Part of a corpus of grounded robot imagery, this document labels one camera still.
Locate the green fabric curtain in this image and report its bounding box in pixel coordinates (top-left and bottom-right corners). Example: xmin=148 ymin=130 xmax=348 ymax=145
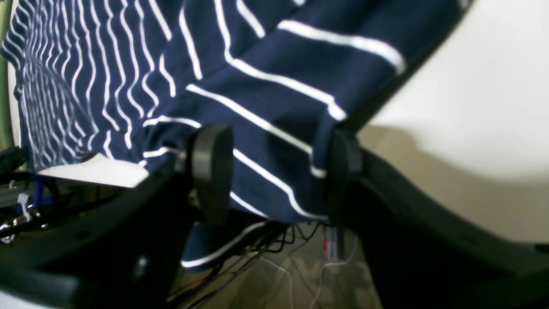
xmin=0 ymin=0 xmax=14 ymax=151

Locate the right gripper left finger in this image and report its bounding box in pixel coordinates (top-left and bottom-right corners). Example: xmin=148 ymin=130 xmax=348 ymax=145
xmin=1 ymin=124 xmax=233 ymax=309

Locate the navy white striped t-shirt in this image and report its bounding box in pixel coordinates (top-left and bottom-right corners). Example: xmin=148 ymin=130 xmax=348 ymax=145
xmin=1 ymin=0 xmax=470 ymax=270

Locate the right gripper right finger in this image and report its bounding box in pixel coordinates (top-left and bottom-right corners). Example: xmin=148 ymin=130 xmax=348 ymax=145
xmin=328 ymin=130 xmax=549 ymax=309

